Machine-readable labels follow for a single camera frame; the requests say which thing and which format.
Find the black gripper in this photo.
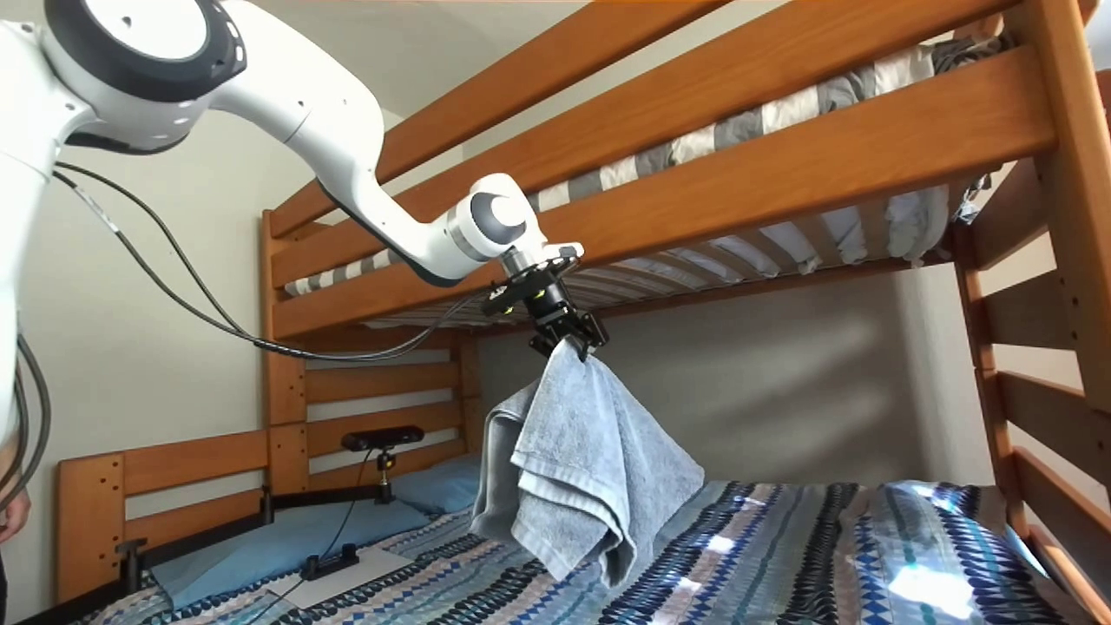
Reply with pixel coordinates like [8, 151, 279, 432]
[481, 247, 606, 358]

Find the grey-blue terry towel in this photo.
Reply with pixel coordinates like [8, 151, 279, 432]
[472, 339, 705, 590]

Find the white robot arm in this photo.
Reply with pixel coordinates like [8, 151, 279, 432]
[0, 0, 582, 358]

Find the blue patterned bed comforter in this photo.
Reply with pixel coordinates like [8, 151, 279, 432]
[81, 463, 1066, 625]

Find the upper bunk striped mattress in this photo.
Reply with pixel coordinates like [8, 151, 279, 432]
[280, 20, 1019, 334]

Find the wooden bunk bed frame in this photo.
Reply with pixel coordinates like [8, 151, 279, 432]
[51, 0, 1111, 625]

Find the black stereo camera bar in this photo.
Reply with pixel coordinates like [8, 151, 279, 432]
[341, 428, 423, 451]

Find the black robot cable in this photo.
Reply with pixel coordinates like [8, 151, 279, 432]
[0, 160, 438, 513]

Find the black cable on bed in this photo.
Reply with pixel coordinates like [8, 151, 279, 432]
[245, 448, 401, 588]

